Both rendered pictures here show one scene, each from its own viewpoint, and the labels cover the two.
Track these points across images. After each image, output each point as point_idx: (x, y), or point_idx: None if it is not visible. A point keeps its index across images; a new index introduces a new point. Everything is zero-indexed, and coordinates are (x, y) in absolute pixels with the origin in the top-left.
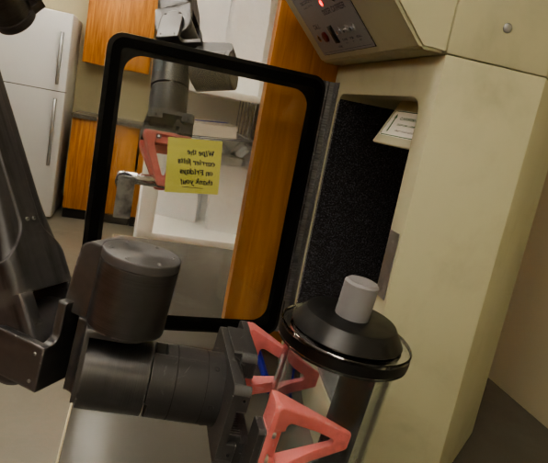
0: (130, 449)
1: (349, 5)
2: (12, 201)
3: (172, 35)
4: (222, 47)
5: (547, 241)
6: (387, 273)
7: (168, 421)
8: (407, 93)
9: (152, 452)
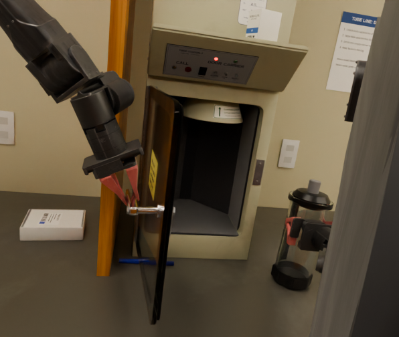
0: (247, 316)
1: (250, 68)
2: None
3: (98, 74)
4: (113, 75)
5: (140, 128)
6: (260, 175)
7: (215, 302)
8: (252, 103)
9: (246, 308)
